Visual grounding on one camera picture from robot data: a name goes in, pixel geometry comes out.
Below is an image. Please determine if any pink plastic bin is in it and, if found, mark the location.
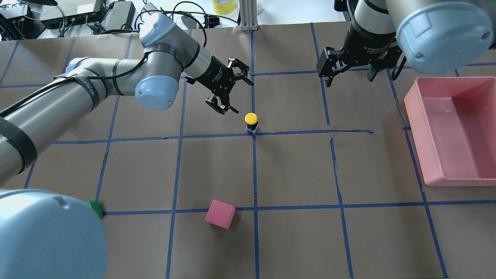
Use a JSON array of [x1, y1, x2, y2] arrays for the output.
[[404, 76, 496, 187]]

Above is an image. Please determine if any aluminium frame post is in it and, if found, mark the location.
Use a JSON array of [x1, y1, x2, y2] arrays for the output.
[[239, 0, 259, 31]]

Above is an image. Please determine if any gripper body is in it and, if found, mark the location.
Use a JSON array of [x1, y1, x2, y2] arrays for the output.
[[194, 56, 235, 97], [341, 23, 401, 70]]

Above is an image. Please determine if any pink foam cube centre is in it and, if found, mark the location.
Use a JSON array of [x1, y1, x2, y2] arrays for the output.
[[204, 200, 236, 230]]

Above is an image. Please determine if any yellow tape roll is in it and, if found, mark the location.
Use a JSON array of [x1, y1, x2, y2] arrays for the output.
[[212, 0, 236, 15]]

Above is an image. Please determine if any yellow push button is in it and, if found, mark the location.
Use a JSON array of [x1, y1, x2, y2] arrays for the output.
[[245, 112, 258, 135]]

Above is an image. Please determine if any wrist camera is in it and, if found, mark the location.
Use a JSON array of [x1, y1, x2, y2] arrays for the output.
[[334, 0, 358, 12]]

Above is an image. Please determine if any green foam cube centre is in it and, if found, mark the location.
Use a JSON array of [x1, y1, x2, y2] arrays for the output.
[[85, 201, 104, 220]]

